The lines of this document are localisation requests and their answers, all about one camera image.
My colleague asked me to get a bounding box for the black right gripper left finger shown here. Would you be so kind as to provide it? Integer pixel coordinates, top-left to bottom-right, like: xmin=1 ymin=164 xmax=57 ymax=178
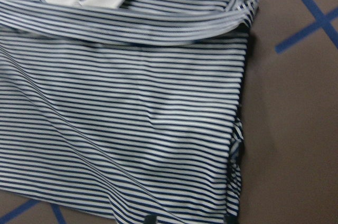
xmin=144 ymin=215 xmax=157 ymax=224

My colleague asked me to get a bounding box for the striped polo shirt white collar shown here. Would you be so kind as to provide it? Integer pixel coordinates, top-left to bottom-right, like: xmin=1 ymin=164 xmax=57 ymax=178
xmin=1 ymin=0 xmax=258 ymax=223

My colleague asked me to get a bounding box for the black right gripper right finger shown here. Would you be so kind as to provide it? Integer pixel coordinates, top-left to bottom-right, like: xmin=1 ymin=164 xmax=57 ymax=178
xmin=223 ymin=215 xmax=238 ymax=224

